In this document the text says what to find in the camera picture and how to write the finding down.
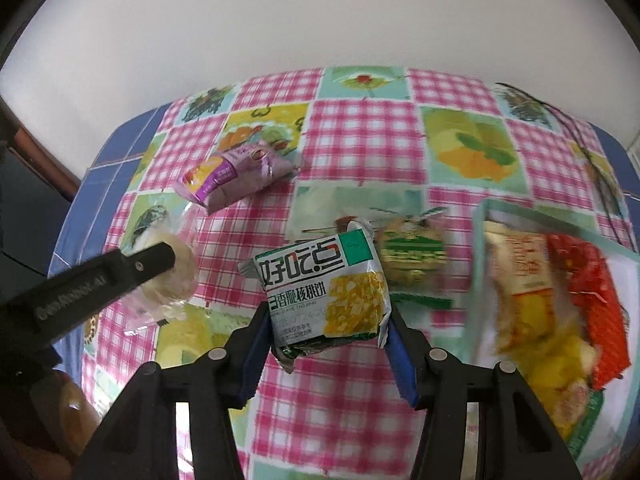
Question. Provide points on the person's left hand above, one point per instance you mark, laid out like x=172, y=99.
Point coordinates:
x=65, y=410

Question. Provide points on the purple snack packet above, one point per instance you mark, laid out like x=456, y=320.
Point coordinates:
x=240, y=177

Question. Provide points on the dark wooden rail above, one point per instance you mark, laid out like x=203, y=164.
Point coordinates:
x=40, y=160

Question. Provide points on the orange yellow snack packet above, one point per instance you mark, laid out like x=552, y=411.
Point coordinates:
x=525, y=280

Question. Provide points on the green white cookie packet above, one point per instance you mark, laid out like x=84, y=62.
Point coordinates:
x=325, y=300

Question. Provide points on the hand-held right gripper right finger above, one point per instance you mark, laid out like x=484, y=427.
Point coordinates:
x=402, y=367

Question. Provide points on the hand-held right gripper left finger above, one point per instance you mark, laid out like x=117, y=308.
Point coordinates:
x=252, y=357

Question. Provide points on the green striped pastry packet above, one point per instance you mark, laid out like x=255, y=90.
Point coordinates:
x=410, y=255

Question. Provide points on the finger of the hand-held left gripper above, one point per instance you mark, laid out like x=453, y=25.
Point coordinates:
x=150, y=262

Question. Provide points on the white tray with mint rim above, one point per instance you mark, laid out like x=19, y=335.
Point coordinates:
x=622, y=260

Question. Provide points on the clear packet with cream pastry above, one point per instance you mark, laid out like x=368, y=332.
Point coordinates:
x=170, y=287

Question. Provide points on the checkered printed tablecloth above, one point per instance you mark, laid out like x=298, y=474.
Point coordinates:
x=350, y=135

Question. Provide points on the red snack packet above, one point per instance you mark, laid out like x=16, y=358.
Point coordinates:
x=595, y=300

